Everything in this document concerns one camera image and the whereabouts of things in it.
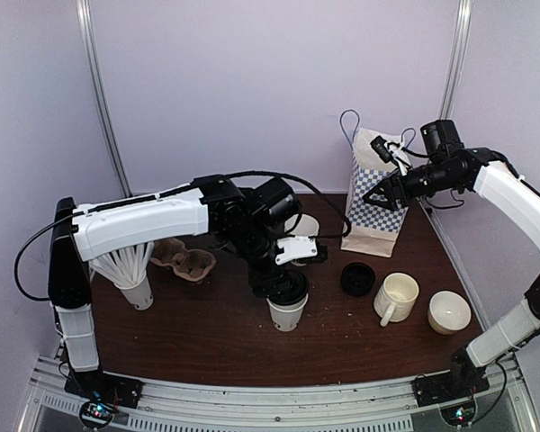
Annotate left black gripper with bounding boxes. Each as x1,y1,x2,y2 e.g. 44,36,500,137
225,218,292,302

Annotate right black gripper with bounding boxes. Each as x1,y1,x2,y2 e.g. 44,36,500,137
363,159,461,212

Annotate blue checkered paper bag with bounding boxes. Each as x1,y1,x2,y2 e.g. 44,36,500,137
339,109,419,259

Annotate white paper cup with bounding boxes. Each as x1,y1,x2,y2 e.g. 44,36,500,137
267,294,309,332

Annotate white paper cups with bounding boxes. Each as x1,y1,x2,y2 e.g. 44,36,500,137
284,214,320,237

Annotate black cup lid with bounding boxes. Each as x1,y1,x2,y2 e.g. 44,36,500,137
268,271,309,306

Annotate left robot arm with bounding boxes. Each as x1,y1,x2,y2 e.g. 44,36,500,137
48,175,318,400

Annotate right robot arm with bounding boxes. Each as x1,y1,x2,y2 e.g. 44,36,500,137
363,120,540,398

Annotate cardboard cup carrier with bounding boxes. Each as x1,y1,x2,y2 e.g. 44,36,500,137
149,238,217,284

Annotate stack of black lids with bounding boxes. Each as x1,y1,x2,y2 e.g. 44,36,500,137
340,262,376,297

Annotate cream ceramic mug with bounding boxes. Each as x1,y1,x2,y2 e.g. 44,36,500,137
373,273,419,328

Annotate paper cup holding straws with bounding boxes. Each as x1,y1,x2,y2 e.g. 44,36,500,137
118,273,154,311

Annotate cream ceramic bowl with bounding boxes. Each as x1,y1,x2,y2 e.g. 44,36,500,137
427,291,472,336

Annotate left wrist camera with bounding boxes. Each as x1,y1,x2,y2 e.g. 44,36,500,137
274,236,329,266

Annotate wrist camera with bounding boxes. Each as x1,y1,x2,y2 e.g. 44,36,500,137
274,236,329,266
370,136,412,176

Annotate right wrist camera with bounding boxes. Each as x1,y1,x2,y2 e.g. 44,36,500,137
370,136,412,176

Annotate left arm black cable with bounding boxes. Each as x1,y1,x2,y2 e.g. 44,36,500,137
13,169,353,302

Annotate right aluminium frame post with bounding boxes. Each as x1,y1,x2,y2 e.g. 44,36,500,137
438,0,473,119

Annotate aluminium frame post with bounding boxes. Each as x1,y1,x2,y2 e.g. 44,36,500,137
438,0,473,119
76,0,132,197

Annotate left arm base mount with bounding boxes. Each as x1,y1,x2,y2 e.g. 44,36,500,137
64,362,143,409

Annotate aluminium front rail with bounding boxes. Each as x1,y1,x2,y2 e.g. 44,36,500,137
17,346,540,432

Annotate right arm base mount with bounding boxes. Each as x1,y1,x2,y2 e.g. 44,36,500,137
411,365,490,408

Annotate left aluminium frame post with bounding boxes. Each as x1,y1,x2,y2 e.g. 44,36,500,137
76,0,132,197

